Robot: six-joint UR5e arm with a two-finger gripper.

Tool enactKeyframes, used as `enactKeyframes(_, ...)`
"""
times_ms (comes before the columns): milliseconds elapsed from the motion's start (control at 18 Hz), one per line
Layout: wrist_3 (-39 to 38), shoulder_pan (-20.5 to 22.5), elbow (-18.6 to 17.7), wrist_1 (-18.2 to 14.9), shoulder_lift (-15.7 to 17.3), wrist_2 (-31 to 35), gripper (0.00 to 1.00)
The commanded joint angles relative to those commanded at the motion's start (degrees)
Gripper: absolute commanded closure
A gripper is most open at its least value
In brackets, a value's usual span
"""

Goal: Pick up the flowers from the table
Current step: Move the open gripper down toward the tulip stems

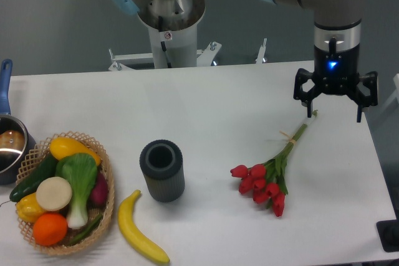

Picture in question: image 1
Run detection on dark green cucumber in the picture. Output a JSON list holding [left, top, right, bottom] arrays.
[[9, 154, 58, 202]]

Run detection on purple sweet potato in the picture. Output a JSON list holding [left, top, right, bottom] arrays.
[[89, 172, 108, 206]]

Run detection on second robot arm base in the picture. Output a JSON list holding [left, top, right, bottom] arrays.
[[112, 0, 206, 58]]

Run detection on black device at table edge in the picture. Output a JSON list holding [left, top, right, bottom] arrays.
[[376, 219, 398, 252]]

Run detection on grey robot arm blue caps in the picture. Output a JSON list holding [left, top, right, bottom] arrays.
[[262, 0, 378, 122]]

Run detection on white object right edge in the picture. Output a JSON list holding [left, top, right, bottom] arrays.
[[393, 74, 399, 103]]

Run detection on yellow banana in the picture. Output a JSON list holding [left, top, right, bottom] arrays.
[[117, 189, 170, 265]]

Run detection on green bok choy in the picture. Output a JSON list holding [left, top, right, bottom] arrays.
[[55, 153, 98, 229]]

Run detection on cream round radish slice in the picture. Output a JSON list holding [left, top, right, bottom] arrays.
[[36, 176, 72, 211]]

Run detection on yellow lemon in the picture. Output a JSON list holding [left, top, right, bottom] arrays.
[[16, 192, 47, 223]]

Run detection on woven wicker basket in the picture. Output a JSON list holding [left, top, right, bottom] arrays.
[[16, 131, 115, 256]]

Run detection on green bean pod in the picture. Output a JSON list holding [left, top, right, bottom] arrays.
[[67, 214, 103, 246]]

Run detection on bread roll in pot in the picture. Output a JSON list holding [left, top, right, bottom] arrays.
[[0, 130, 25, 153]]

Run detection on dark grey ribbed vase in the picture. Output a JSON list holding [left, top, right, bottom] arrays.
[[139, 140, 185, 202]]

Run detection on red tulip bouquet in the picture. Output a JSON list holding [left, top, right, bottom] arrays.
[[230, 110, 318, 217]]

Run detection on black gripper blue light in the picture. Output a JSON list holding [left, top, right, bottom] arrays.
[[292, 44, 379, 123]]

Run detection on orange fruit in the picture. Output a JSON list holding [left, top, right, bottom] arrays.
[[33, 212, 68, 246]]

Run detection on grey pot blue handle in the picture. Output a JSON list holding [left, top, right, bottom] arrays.
[[1, 59, 36, 185]]

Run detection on yellow squash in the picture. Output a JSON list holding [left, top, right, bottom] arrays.
[[49, 137, 102, 166]]

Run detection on white metal mounting frame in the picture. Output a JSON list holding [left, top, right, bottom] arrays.
[[108, 38, 269, 72]]

